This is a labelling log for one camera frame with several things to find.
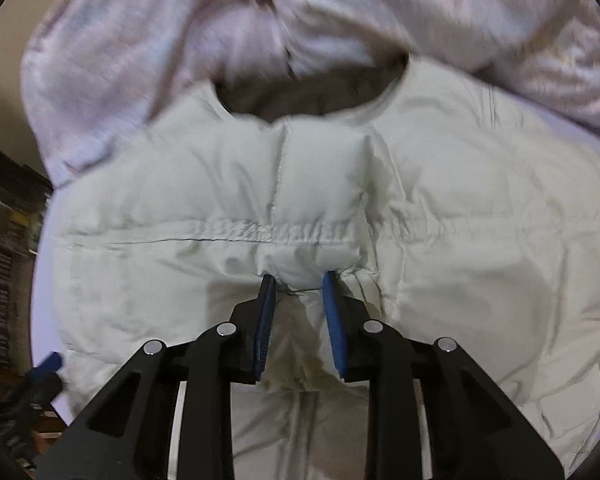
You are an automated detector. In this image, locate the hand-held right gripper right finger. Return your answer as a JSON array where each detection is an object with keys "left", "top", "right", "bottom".
[{"left": 321, "top": 270, "right": 565, "bottom": 480}]

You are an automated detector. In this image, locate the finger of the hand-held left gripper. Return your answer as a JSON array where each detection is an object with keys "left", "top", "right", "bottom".
[{"left": 32, "top": 351, "right": 64, "bottom": 375}]

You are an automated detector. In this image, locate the pink patterned quilt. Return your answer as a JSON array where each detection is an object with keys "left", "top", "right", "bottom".
[{"left": 20, "top": 0, "right": 600, "bottom": 187}]

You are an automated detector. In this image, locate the white puffer jacket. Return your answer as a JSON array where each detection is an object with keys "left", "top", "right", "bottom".
[{"left": 44, "top": 58, "right": 600, "bottom": 480}]

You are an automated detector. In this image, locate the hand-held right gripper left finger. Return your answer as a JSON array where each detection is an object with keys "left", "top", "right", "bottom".
[{"left": 36, "top": 273, "right": 279, "bottom": 480}]

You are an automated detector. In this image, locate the dark cluttered shelf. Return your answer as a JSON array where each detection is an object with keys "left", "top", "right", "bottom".
[{"left": 0, "top": 134, "right": 54, "bottom": 367}]

